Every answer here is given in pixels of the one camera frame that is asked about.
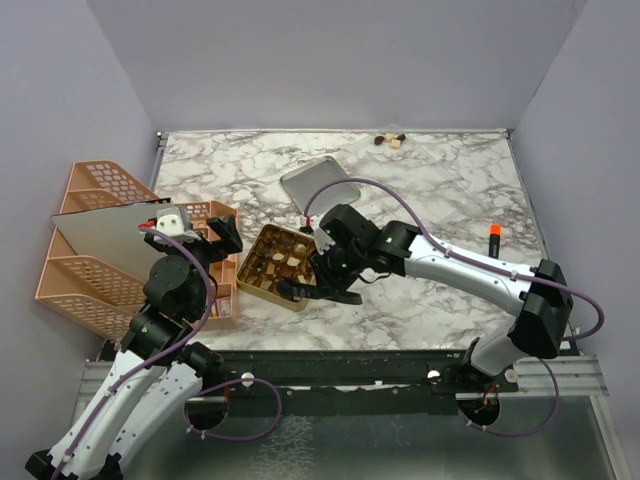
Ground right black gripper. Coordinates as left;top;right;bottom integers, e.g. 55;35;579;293
306;239;367;299

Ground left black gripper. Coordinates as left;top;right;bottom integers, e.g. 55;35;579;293
147;213;242;315

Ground black metal tongs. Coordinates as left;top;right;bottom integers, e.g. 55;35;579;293
277;278;322;300

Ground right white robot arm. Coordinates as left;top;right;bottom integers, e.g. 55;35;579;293
313;218;573;391

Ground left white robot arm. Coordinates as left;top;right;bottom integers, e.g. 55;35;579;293
25;207;243;479

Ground gold chocolate box tray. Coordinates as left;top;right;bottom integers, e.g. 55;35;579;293
237;224;315;312

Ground peach desk organizer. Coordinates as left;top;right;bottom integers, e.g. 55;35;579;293
182;200;241;332

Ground silver tin lid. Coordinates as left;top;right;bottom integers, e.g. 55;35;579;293
280;156;361;227

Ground white board sheet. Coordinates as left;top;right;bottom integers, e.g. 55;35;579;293
51;198;173;282

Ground peach mesh file rack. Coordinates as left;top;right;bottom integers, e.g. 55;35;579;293
35;160;172;340

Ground orange black marker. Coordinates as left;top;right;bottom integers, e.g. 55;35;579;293
488;224;502;259

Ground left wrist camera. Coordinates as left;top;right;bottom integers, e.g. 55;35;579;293
139;206;200;243

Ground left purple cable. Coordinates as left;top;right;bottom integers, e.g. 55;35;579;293
49;224;282;480

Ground black mounting rail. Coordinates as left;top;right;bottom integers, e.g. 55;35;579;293
79;350;608;417

